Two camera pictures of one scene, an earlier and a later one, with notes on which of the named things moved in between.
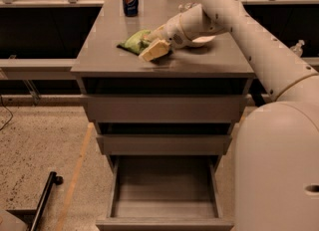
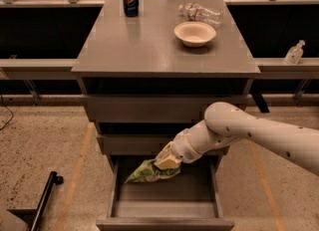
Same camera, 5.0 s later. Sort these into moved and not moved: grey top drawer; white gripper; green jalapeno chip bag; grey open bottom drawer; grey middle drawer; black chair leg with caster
Moved: white gripper; green jalapeno chip bag
Not moved: grey middle drawer; grey open bottom drawer; grey top drawer; black chair leg with caster
